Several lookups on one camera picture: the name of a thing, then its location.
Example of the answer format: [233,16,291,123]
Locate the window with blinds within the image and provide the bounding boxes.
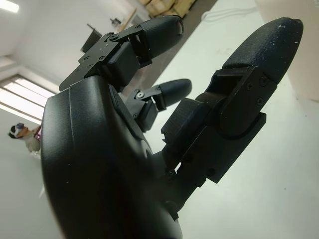
[0,72,59,122]

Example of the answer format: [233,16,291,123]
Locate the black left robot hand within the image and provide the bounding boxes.
[39,15,305,239]

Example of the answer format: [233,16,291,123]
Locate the black flat screen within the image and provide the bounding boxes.
[81,23,103,53]

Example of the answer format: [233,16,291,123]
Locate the person wearing VR headset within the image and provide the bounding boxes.
[7,121,43,154]

